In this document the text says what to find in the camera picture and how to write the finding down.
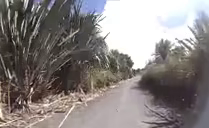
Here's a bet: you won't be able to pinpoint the row of green trees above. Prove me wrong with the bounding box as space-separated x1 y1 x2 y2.
106 49 136 80

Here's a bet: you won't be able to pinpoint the grey asphalt path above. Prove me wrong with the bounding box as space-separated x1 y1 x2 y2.
31 75 166 128

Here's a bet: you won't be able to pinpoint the fallen dry stalks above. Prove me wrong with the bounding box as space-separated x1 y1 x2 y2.
0 77 133 128

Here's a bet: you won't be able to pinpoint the tall spiky flax plants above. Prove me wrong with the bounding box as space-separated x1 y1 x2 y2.
0 0 110 111

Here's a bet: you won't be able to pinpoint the row of dark bushes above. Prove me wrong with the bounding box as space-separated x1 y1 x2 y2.
138 11 209 128

